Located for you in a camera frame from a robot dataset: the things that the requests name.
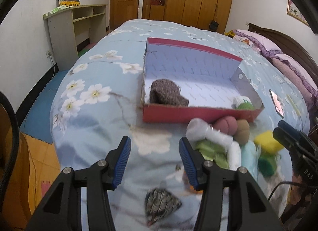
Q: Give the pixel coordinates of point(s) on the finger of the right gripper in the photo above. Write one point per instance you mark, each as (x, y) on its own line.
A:
(288, 136)

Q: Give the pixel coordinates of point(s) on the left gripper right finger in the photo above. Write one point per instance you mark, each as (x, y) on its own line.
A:
(192, 161)

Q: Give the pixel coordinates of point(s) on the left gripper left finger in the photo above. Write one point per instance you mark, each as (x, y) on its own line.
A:
(117, 161)

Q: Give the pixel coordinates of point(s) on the yellow sponge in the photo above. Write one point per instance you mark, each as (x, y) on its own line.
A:
(268, 143)

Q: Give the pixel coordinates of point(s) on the white bone plush toy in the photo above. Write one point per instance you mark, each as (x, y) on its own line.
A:
(198, 130)

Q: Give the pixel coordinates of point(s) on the green white sock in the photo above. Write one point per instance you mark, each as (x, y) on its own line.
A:
(243, 103)
(267, 164)

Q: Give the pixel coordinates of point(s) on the white towel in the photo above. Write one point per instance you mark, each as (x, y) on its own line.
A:
(234, 156)

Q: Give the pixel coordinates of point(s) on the light blue mask pack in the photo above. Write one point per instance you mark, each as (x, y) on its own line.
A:
(250, 154)

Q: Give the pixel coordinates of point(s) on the tan round plush ball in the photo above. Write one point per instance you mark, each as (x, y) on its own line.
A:
(243, 132)

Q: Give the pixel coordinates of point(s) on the pink round plush ball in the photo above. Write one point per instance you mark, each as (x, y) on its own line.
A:
(227, 125)

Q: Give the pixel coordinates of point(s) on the black wave pattern pouch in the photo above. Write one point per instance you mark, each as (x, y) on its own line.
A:
(159, 204)

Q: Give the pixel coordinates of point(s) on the pink cardboard box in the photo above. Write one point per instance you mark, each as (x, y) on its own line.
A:
(209, 78)

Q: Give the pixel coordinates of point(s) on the orange cloth bundle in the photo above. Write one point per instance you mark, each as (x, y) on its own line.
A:
(191, 189)

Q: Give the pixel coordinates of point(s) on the smartphone on bed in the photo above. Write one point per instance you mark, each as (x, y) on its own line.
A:
(276, 103)

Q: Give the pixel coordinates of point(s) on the yellow white comb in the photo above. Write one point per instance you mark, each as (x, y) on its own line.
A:
(293, 105)

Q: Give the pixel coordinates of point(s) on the near pink pillow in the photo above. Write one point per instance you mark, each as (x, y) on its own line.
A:
(296, 74)

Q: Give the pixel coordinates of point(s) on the dark wooden headboard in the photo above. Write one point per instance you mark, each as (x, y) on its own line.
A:
(290, 47)

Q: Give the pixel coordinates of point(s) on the far purple pillow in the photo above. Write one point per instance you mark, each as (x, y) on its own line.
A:
(259, 43)

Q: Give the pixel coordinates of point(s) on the black bag on floor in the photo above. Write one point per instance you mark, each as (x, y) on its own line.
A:
(213, 26)

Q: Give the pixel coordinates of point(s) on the beige shelf desk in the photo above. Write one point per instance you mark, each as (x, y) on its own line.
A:
(70, 27)

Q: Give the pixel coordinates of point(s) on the green white box on desk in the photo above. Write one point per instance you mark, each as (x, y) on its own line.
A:
(55, 10)

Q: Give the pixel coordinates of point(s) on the wall power outlet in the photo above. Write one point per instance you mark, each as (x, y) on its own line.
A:
(48, 53)

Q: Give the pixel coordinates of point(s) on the framed wall photo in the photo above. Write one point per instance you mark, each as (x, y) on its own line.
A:
(294, 12)

